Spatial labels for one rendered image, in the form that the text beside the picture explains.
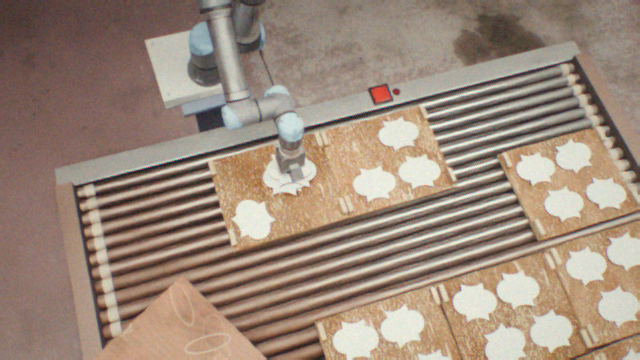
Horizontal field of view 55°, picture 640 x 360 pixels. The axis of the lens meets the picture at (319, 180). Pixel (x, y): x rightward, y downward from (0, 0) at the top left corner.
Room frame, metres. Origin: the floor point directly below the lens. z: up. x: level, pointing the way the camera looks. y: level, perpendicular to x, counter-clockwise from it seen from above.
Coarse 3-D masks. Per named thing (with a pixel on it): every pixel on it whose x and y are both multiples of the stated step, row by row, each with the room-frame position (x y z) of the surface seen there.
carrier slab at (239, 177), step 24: (312, 144) 1.05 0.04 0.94; (216, 168) 0.90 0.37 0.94; (240, 168) 0.91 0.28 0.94; (264, 168) 0.93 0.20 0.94; (216, 192) 0.81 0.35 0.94; (240, 192) 0.82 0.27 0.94; (264, 192) 0.83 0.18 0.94; (312, 192) 0.86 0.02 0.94; (336, 192) 0.87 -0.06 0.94; (288, 216) 0.76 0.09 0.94; (312, 216) 0.77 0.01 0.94; (336, 216) 0.78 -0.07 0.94; (240, 240) 0.65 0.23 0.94; (264, 240) 0.66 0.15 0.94
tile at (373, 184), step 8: (360, 176) 0.94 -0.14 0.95; (368, 176) 0.95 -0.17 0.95; (376, 176) 0.95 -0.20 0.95; (384, 176) 0.96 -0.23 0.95; (392, 176) 0.96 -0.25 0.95; (360, 184) 0.91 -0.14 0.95; (368, 184) 0.92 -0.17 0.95; (376, 184) 0.92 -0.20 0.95; (384, 184) 0.93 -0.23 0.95; (392, 184) 0.93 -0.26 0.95; (360, 192) 0.88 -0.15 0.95; (368, 192) 0.89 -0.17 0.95; (376, 192) 0.89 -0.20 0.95; (384, 192) 0.90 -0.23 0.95; (368, 200) 0.86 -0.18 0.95
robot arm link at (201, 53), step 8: (200, 24) 1.35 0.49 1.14; (192, 32) 1.31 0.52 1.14; (200, 32) 1.31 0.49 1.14; (208, 32) 1.32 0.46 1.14; (192, 40) 1.28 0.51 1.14; (200, 40) 1.28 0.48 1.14; (208, 40) 1.29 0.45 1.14; (192, 48) 1.26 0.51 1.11; (200, 48) 1.25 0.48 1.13; (208, 48) 1.26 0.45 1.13; (192, 56) 1.27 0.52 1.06; (200, 56) 1.25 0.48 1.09; (208, 56) 1.26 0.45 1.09; (200, 64) 1.25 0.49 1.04; (208, 64) 1.26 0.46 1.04; (216, 64) 1.27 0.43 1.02
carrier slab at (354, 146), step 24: (384, 120) 1.19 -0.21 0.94; (408, 120) 1.21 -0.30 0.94; (336, 144) 1.06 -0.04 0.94; (360, 144) 1.08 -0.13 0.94; (432, 144) 1.12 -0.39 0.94; (336, 168) 0.97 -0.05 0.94; (360, 168) 0.98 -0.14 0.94; (384, 168) 0.99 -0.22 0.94; (408, 192) 0.91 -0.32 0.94; (432, 192) 0.93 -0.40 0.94
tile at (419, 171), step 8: (408, 160) 1.03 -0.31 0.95; (416, 160) 1.04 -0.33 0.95; (424, 160) 1.04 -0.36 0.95; (400, 168) 1.00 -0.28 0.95; (408, 168) 1.00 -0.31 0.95; (416, 168) 1.01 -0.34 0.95; (424, 168) 1.01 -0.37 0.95; (432, 168) 1.02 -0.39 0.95; (400, 176) 0.97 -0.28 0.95; (408, 176) 0.97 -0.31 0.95; (416, 176) 0.97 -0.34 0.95; (424, 176) 0.98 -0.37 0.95; (432, 176) 0.98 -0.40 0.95; (416, 184) 0.94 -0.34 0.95; (424, 184) 0.95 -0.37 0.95; (432, 184) 0.95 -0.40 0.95
